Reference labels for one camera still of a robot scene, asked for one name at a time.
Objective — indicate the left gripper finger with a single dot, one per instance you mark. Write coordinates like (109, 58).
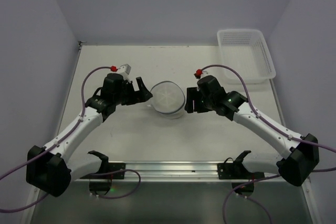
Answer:
(141, 85)
(139, 96)

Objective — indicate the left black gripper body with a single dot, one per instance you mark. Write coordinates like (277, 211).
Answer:
(134, 94)

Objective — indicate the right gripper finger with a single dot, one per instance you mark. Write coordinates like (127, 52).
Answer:
(189, 105)
(191, 94)

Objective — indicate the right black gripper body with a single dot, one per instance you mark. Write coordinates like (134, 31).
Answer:
(198, 100)

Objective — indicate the white mesh laundry bag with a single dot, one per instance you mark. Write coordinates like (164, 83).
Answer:
(168, 100)

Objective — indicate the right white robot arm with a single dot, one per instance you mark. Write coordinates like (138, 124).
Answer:
(297, 155)

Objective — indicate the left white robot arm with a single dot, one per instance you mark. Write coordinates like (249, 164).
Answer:
(50, 167)

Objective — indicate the white plastic basket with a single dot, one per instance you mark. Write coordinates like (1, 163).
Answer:
(246, 51)

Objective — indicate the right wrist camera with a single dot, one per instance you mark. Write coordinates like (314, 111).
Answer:
(199, 73)

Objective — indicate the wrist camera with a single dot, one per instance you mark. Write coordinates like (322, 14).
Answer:
(199, 73)
(124, 69)

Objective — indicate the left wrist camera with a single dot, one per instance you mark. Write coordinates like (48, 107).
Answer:
(124, 69)

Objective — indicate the aluminium mounting rail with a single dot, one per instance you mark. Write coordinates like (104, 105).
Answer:
(192, 170)

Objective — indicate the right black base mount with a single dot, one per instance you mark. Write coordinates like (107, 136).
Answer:
(234, 169)

